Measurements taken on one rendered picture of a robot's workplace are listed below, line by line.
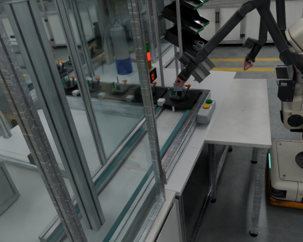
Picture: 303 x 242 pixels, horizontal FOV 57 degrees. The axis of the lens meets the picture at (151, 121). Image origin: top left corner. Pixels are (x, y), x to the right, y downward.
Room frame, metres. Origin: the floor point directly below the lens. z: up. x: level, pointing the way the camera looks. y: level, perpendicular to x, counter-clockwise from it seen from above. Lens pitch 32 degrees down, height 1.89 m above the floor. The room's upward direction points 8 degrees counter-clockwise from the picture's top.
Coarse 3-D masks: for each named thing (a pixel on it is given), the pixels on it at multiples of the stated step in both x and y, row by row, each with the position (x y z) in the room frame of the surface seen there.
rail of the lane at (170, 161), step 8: (208, 96) 1.76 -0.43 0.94; (200, 104) 1.63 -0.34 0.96; (192, 112) 1.54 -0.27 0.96; (192, 120) 1.45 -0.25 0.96; (184, 128) 1.38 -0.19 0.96; (192, 128) 1.43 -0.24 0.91; (176, 136) 1.31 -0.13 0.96; (184, 136) 1.30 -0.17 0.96; (176, 144) 1.23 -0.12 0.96; (184, 144) 1.29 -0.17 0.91; (168, 152) 1.17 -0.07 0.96; (176, 152) 1.18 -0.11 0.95; (168, 160) 1.11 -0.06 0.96; (176, 160) 1.17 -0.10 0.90; (168, 168) 1.08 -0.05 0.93; (168, 176) 1.08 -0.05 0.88
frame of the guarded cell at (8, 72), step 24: (0, 24) 0.50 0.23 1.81; (0, 48) 0.48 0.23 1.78; (144, 48) 0.93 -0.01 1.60; (0, 72) 0.49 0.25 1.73; (144, 72) 0.92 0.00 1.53; (24, 96) 0.50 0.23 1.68; (24, 120) 0.48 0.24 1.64; (48, 144) 0.50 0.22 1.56; (48, 168) 0.48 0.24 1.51; (48, 192) 0.49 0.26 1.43; (72, 216) 0.50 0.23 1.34; (72, 240) 0.49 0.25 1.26; (144, 240) 0.73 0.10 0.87
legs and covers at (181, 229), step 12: (204, 144) 1.42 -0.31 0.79; (216, 168) 1.84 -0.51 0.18; (216, 180) 1.70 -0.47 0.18; (180, 204) 1.00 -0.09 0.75; (204, 204) 1.47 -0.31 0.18; (180, 216) 0.99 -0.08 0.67; (204, 216) 1.37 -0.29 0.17; (180, 228) 0.99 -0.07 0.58; (156, 240) 1.07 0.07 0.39; (180, 240) 0.99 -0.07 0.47; (192, 240) 1.19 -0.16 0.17
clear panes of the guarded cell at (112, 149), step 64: (0, 0) 0.53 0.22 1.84; (64, 0) 0.67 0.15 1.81; (128, 0) 0.91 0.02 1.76; (64, 64) 0.62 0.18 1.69; (128, 64) 0.86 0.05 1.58; (0, 128) 0.54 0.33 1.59; (64, 128) 0.57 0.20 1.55; (128, 128) 0.79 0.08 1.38; (0, 192) 0.61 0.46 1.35; (128, 192) 0.73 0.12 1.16
